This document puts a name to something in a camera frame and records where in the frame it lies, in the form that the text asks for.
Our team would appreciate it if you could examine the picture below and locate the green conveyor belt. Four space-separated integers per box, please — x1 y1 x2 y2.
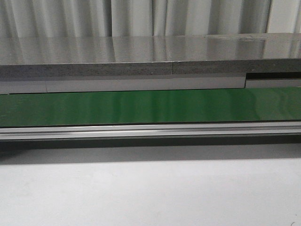
0 87 301 127

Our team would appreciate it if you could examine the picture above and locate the grey stone countertop slab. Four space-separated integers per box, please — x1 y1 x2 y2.
0 33 301 81

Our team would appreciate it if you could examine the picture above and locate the grey cabinet front panel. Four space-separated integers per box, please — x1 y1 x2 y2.
0 72 301 94

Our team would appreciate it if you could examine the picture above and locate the white pleated curtain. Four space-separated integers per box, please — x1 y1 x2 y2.
0 0 301 38

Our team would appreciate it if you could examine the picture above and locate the aluminium conveyor side rail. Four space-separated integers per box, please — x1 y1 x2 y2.
0 121 301 140

